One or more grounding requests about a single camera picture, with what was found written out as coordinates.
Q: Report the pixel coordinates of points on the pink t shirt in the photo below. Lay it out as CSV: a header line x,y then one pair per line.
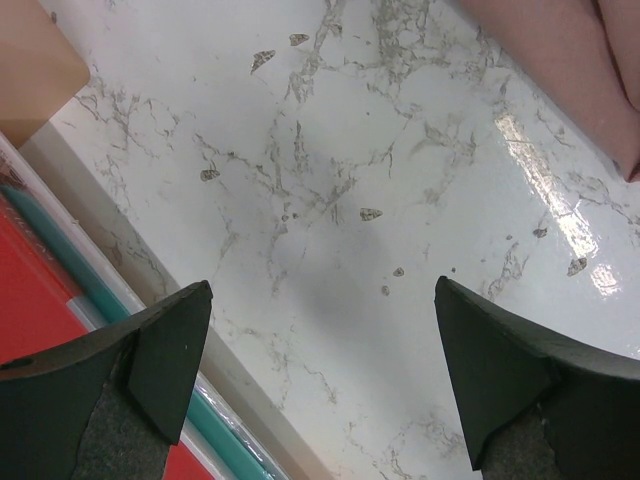
x,y
584,55

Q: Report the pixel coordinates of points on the red folder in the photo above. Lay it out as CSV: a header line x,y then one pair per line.
x,y
36,314

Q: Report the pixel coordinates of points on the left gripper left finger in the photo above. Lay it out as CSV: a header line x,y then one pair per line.
x,y
109,404

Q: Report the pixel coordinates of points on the orange desk organizer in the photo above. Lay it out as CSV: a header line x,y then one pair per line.
x,y
40,70

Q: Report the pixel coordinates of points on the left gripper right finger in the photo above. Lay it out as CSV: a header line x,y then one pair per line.
x,y
534,403

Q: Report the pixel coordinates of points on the teal folder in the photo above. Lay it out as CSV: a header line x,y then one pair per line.
x,y
207,412

